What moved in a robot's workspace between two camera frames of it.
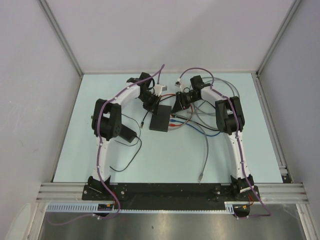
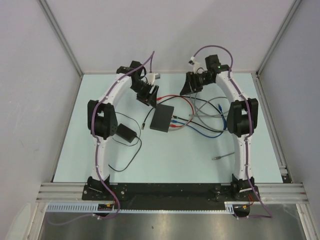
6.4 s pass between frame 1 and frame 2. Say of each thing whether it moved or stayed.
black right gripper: moved
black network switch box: stayed
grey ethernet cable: moved
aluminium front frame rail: stayed
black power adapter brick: stayed
